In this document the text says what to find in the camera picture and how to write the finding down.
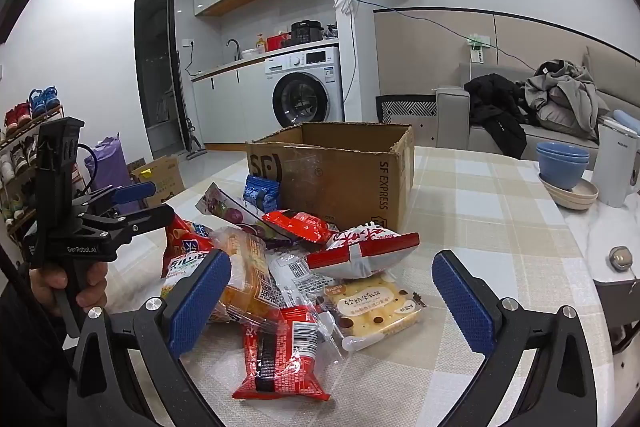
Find grey dining chair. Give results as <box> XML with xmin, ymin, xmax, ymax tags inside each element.
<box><xmin>597</xmin><ymin>279</ymin><xmax>640</xmax><ymax>358</ymax></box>

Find light blue cushion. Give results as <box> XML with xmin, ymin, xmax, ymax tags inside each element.
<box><xmin>612</xmin><ymin>108</ymin><xmax>640</xmax><ymax>134</ymax></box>

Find person's left hand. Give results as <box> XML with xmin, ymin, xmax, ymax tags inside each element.
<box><xmin>29</xmin><ymin>267</ymin><xmax>108</xmax><ymax>309</ymax></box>

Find printed cardboard box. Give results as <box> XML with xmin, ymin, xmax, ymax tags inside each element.
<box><xmin>129</xmin><ymin>155</ymin><xmax>186</xmax><ymax>208</ymax></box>

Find dark glass door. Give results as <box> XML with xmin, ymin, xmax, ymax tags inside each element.
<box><xmin>134</xmin><ymin>0</ymin><xmax>182</xmax><ymax>158</ymax></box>

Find purple grape candy bag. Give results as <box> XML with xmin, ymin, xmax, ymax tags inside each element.
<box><xmin>195</xmin><ymin>182</ymin><xmax>296</xmax><ymax>249</ymax></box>

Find noodle stick snack bag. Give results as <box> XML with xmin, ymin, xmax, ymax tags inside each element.
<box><xmin>160</xmin><ymin>204</ymin><xmax>221</xmax><ymax>303</ymax></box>

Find black rice cooker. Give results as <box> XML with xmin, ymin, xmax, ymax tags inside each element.
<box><xmin>291</xmin><ymin>20</ymin><xmax>322</xmax><ymax>44</ymax></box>

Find grey clothes pile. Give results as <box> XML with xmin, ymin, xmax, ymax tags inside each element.
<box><xmin>522</xmin><ymin>59</ymin><xmax>611</xmax><ymax>142</ymax></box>

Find stick vacuum cleaner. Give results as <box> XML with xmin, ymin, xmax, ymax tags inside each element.
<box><xmin>175</xmin><ymin>49</ymin><xmax>206</xmax><ymax>158</ymax></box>

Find grey sofa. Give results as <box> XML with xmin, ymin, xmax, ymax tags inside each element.
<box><xmin>435</xmin><ymin>47</ymin><xmax>640</xmax><ymax>158</ymax></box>

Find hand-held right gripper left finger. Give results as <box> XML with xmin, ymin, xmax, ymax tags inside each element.
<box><xmin>66</xmin><ymin>248</ymin><xmax>236</xmax><ymax>427</ymax></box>

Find black patterned chair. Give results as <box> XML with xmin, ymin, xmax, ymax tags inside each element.
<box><xmin>375</xmin><ymin>94</ymin><xmax>438</xmax><ymax>145</ymax></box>

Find white electric kettle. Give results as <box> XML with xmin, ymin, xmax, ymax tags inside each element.
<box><xmin>595</xmin><ymin>109</ymin><xmax>640</xmax><ymax>208</ymax></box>

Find beige checked tablecloth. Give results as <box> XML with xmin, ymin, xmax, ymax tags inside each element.
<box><xmin>95</xmin><ymin>146</ymin><xmax>631</xmax><ymax>427</ymax></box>

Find red shoe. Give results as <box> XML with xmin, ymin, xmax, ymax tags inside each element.
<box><xmin>4</xmin><ymin>103</ymin><xmax>33</xmax><ymax>128</ymax></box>

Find white kitchen counter cabinets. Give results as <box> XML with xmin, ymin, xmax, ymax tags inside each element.
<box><xmin>191</xmin><ymin>67</ymin><xmax>276</xmax><ymax>145</ymax></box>

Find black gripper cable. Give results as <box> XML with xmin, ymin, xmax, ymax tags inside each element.
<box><xmin>75</xmin><ymin>143</ymin><xmax>99</xmax><ymax>195</ymax></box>

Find blue snack packet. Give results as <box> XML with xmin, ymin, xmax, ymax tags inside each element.
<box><xmin>243</xmin><ymin>174</ymin><xmax>282</xmax><ymax>214</ymax></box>

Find white wall socket green plug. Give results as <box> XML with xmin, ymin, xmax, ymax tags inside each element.
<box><xmin>467</xmin><ymin>34</ymin><xmax>493</xmax><ymax>64</ymax></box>

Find black jacket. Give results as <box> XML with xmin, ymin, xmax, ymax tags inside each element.
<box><xmin>462</xmin><ymin>73</ymin><xmax>531</xmax><ymax>160</ymax></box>

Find red and white snack packet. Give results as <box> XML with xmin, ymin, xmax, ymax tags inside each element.
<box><xmin>306</xmin><ymin>222</ymin><xmax>421</xmax><ymax>280</ymax></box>

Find person's left forearm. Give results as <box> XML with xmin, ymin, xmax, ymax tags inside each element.
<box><xmin>0</xmin><ymin>252</ymin><xmax>81</xmax><ymax>427</ymax></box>

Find beige bowl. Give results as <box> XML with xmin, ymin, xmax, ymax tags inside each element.
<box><xmin>539</xmin><ymin>174</ymin><xmax>599</xmax><ymax>209</ymax></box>

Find silver barcode snack bag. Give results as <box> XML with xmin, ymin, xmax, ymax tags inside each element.
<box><xmin>267</xmin><ymin>249</ymin><xmax>347</xmax><ymax>308</ymax></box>

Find blue bowl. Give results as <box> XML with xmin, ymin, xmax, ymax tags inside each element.
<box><xmin>537</xmin><ymin>157</ymin><xmax>589</xmax><ymax>192</ymax></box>
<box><xmin>536</xmin><ymin>142</ymin><xmax>591</xmax><ymax>166</ymax></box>

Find yellow cheese cake packet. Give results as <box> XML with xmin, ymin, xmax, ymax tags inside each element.
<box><xmin>322</xmin><ymin>274</ymin><xmax>426</xmax><ymax>353</ymax></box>

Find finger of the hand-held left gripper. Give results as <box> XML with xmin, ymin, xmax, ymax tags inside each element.
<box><xmin>75</xmin><ymin>180</ymin><xmax>157</xmax><ymax>214</ymax></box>
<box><xmin>80</xmin><ymin>203</ymin><xmax>176</xmax><ymax>242</ymax></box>

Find wooden shoe rack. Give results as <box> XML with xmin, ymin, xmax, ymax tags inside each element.
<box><xmin>0</xmin><ymin>104</ymin><xmax>83</xmax><ymax>238</ymax></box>

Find purple plastic bag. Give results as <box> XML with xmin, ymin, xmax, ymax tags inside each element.
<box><xmin>84</xmin><ymin>133</ymin><xmax>138</xmax><ymax>215</ymax></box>

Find white washing machine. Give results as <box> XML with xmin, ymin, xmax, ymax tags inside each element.
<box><xmin>264</xmin><ymin>46</ymin><xmax>346</xmax><ymax>130</ymax></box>

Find brown cardboard box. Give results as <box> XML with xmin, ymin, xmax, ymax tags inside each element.
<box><xmin>245</xmin><ymin>122</ymin><xmax>416</xmax><ymax>235</ymax></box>

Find orange bread packet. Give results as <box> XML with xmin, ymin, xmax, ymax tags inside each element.
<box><xmin>210</xmin><ymin>227</ymin><xmax>281</xmax><ymax>323</ymax></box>

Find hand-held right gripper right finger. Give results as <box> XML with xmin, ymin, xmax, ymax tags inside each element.
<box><xmin>431</xmin><ymin>248</ymin><xmax>598</xmax><ymax>427</ymax></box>

